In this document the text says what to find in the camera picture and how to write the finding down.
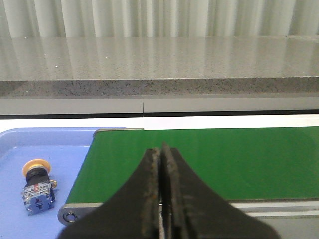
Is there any green conveyor belt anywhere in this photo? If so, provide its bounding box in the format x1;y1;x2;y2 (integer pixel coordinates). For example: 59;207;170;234
65;126;319;205

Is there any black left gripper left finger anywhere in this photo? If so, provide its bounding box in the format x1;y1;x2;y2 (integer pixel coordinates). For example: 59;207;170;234
59;148;160;239

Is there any yellow mushroom push button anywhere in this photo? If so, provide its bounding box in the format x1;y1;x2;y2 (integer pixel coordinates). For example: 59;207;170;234
21;159;57;216

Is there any aluminium conveyor frame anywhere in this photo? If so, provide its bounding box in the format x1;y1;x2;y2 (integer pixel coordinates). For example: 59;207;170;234
57;127;319;227

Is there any blue plastic tray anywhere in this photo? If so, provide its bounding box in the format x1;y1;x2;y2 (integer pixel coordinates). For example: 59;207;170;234
0;127;130;239

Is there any grey speckled stone counter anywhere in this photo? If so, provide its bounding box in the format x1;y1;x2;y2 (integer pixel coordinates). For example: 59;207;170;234
0;36;319;115

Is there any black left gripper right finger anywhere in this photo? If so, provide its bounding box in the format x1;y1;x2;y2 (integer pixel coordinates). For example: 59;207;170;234
160;143;280;239

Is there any white pleated curtain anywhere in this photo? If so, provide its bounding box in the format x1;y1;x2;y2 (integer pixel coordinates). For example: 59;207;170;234
0;0;319;38

